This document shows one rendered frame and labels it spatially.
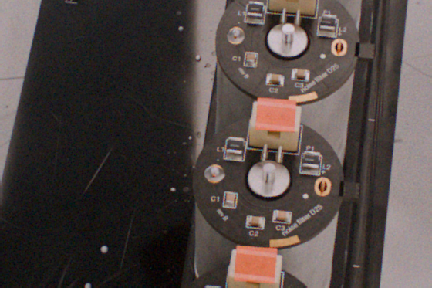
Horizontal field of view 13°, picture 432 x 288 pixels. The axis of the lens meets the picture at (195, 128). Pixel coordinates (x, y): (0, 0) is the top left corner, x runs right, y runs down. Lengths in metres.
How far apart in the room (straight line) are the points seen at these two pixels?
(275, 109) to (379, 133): 0.02
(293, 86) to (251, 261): 0.04
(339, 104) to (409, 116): 0.07
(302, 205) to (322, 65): 0.03
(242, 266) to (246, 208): 0.02
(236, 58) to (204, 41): 0.06
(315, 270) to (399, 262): 0.06
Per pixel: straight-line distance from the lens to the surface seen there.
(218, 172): 0.31
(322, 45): 0.33
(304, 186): 0.32
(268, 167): 0.31
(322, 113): 0.33
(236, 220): 0.31
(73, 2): 0.40
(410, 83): 0.40
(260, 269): 0.30
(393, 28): 0.33
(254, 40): 0.33
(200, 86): 0.39
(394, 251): 0.38
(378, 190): 0.32
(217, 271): 0.31
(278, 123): 0.31
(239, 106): 0.33
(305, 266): 0.32
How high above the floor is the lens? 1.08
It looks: 58 degrees down
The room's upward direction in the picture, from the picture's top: straight up
